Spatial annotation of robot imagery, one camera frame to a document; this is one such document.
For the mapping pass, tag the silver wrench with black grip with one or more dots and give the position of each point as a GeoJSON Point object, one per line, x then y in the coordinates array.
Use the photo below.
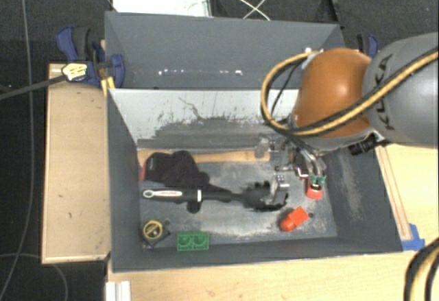
{"type": "Point", "coordinates": [164, 194]}

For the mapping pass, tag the red small cup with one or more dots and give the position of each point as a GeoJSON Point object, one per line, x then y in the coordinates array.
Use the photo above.
{"type": "Point", "coordinates": [313, 192]}

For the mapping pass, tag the black and red glove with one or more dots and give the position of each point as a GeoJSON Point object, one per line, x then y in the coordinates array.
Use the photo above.
{"type": "Point", "coordinates": [175, 169]}

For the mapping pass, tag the grey metal bin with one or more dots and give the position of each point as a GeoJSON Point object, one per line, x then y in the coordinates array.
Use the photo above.
{"type": "Point", "coordinates": [219, 46]}

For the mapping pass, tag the green two-stud block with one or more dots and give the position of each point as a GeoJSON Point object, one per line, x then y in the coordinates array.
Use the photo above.
{"type": "Point", "coordinates": [192, 241]}

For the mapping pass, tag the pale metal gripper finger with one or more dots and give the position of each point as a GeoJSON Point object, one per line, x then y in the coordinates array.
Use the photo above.
{"type": "Point", "coordinates": [282, 188]}
{"type": "Point", "coordinates": [264, 147]}

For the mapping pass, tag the yellow and black tape measure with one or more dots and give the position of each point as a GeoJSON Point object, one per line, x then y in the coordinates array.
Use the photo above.
{"type": "Point", "coordinates": [152, 229]}

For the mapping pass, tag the pale wood board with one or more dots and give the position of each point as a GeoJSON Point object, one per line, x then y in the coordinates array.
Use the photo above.
{"type": "Point", "coordinates": [75, 162]}

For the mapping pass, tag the black cylinder on white bracket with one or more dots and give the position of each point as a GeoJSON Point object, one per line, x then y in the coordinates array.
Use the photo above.
{"type": "Point", "coordinates": [361, 147]}

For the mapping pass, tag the red-orange block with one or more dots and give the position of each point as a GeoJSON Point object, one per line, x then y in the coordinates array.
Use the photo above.
{"type": "Point", "coordinates": [293, 219]}

